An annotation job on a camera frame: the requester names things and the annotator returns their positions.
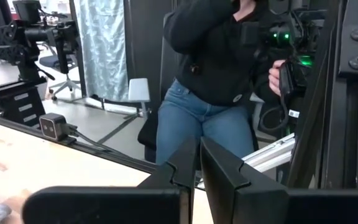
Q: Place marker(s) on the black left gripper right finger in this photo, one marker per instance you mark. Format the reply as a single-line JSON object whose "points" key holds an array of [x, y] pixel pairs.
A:
{"points": [[228, 186]]}

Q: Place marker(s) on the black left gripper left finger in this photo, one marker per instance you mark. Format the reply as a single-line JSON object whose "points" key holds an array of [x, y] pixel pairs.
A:
{"points": [[179, 177]]}

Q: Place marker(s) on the black background robot arm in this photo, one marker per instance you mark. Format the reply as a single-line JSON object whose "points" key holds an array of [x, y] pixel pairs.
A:
{"points": [[26, 34]]}

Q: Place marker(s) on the silver aluminium extrusion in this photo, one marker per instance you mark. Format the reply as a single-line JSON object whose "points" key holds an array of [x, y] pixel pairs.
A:
{"points": [[269, 155]]}

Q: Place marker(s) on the small white stool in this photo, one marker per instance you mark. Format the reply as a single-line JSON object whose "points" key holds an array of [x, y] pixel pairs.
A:
{"points": [[138, 90]]}

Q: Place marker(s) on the person's hand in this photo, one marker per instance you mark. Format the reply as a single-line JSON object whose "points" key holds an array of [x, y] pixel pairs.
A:
{"points": [[274, 77]]}

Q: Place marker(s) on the person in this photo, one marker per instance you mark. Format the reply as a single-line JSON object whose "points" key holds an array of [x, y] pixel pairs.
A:
{"points": [[213, 62]]}

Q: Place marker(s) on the pale patterned curtain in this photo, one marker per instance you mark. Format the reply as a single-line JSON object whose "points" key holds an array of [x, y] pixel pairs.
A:
{"points": [[104, 46]]}

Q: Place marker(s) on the blue office chair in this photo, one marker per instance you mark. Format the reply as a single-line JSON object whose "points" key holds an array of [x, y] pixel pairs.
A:
{"points": [[50, 60]]}

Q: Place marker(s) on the black drawer cabinet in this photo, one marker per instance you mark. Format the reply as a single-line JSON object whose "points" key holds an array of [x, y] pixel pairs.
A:
{"points": [[14, 109]]}

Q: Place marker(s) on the small grey depth camera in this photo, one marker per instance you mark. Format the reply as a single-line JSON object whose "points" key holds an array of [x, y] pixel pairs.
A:
{"points": [[53, 126]]}

